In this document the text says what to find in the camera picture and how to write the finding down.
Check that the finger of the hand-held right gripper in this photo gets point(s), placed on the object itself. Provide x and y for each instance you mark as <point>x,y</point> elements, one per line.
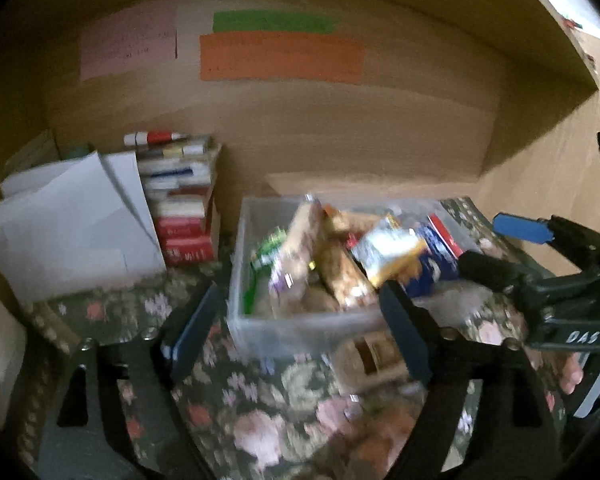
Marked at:
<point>487,269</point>
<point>522,228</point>

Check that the floral tablecloth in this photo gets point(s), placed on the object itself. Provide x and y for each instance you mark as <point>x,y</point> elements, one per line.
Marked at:
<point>260,400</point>

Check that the wooden desk shelf unit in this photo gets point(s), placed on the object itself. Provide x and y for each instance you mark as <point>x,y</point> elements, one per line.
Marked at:
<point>330,135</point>

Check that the white paper sheets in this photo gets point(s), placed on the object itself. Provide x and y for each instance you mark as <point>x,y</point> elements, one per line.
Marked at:
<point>75,240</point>

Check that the green snack packet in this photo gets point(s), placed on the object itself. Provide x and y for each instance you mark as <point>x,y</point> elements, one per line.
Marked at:
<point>267,255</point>

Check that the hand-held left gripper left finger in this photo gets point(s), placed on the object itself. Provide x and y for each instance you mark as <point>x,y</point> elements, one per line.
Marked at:
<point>195,332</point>

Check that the beige cracker packet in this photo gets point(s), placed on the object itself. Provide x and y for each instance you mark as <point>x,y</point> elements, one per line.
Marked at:
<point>365,360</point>

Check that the brown nut snack packet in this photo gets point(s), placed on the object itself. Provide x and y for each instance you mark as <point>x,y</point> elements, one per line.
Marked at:
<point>345,280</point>

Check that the orange sticky note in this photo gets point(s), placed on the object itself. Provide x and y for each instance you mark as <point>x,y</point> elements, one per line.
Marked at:
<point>280,57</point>

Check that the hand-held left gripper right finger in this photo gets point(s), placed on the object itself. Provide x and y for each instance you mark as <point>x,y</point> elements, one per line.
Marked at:
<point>405,335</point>

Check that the stack of books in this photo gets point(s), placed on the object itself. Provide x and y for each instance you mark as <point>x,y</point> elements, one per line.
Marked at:
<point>185,230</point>

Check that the person's right hand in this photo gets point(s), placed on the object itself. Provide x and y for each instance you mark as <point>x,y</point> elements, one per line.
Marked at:
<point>573,376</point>

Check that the pink sticky note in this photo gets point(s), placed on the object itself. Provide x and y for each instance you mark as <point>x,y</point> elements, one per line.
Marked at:
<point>127,40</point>

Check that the green sticky note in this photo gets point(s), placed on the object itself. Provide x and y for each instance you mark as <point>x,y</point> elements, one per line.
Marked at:
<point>275,22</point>

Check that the yellow white snack packet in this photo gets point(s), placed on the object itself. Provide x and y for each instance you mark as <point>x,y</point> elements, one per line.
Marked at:
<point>387,255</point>

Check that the blue snack packet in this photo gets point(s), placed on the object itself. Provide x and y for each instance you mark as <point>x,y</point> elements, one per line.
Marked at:
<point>430,271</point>

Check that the red snack packet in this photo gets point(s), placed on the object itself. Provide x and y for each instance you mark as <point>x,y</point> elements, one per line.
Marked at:
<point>445,234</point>

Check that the orange wafer packet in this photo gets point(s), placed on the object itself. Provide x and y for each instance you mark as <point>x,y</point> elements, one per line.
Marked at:
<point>385,440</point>

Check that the purple white snack packet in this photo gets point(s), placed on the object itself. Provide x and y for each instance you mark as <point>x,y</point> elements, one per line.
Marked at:
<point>286,282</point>

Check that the pale green book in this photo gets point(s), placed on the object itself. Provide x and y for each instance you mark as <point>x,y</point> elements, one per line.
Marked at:
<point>35,152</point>

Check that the clear plastic container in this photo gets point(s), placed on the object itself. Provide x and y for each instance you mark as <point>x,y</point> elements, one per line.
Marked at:
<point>290,334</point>

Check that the beige wafer packet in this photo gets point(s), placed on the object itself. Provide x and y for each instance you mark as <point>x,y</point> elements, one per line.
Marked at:
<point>305,230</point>

